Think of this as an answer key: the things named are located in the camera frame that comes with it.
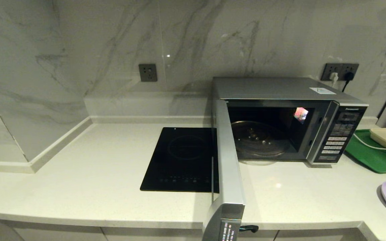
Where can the silver microwave oven body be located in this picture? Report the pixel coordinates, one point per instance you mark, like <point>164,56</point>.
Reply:
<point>263,88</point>

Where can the black induction cooktop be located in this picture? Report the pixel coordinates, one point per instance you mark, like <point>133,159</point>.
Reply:
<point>179,160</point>

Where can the white label sticker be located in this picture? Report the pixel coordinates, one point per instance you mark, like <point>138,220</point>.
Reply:
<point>322,90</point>

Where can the green plastic tray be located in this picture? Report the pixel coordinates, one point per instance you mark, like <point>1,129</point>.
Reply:
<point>370,157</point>

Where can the grey single wall socket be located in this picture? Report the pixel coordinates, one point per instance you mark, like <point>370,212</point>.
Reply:
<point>147,72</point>

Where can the grey double wall socket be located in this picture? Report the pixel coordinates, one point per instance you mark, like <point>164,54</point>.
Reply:
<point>341,68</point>

